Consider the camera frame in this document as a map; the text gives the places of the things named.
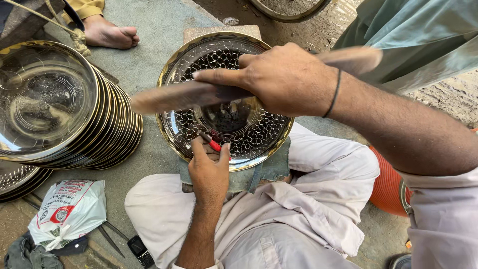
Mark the stone block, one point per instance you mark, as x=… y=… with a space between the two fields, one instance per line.
x=224 y=32

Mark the person's white trousered legs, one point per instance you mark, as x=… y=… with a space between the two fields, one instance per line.
x=298 y=209

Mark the grey floor mat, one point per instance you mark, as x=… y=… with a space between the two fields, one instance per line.
x=157 y=22

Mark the engraved gold rimmed metal plate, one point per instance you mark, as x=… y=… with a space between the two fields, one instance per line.
x=261 y=138

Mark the metal shears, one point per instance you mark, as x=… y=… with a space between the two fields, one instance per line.
x=116 y=231

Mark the black wrist thread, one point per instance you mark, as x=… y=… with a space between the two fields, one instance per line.
x=334 y=95

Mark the orange ribbed container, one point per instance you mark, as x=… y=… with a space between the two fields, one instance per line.
x=384 y=186

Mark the stack of patterned plates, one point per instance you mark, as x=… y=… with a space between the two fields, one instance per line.
x=18 y=179

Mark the stack of plain shiny plates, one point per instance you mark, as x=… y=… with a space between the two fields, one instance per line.
x=48 y=101

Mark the dark round object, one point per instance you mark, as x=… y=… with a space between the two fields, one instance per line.
x=401 y=262

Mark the blue denim cloth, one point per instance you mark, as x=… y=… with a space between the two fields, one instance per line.
x=270 y=170

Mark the crumpled grey cloth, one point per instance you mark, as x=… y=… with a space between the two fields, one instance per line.
x=30 y=256

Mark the black mobile phone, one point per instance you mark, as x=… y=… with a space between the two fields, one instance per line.
x=141 y=252

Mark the person's white shirt sleeve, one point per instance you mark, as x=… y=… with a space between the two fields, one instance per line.
x=444 y=224

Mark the person's right hand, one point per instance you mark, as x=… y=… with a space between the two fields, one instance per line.
x=295 y=82

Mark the person's left hand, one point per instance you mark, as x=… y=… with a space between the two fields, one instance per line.
x=209 y=175

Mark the white printed plastic bag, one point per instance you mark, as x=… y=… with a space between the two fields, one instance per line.
x=71 y=213

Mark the wooden mallet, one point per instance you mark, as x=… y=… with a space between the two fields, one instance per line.
x=168 y=98

